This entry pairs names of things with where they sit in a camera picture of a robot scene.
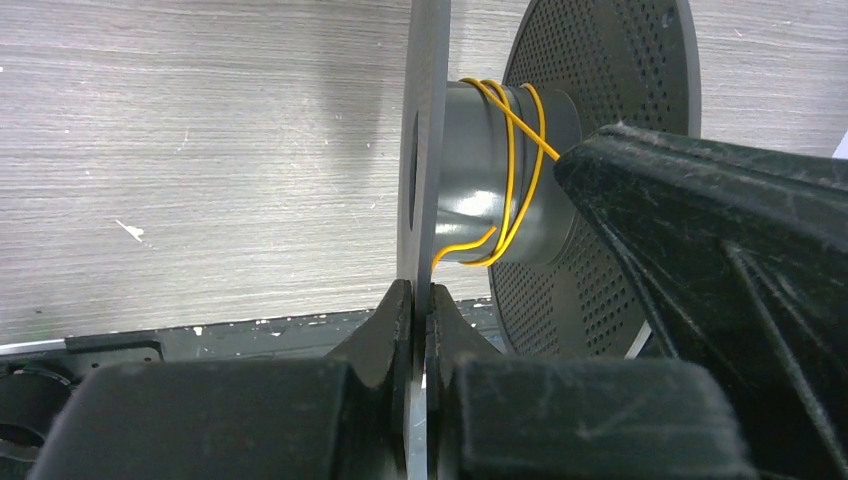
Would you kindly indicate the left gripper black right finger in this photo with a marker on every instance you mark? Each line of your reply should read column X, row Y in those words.
column 497, row 416

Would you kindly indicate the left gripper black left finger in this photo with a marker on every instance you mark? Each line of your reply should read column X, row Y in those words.
column 340, row 416

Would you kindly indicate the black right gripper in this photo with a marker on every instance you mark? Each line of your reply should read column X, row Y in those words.
column 738, row 257

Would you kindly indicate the black cable spool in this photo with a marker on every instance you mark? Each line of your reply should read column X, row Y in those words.
column 476, row 177

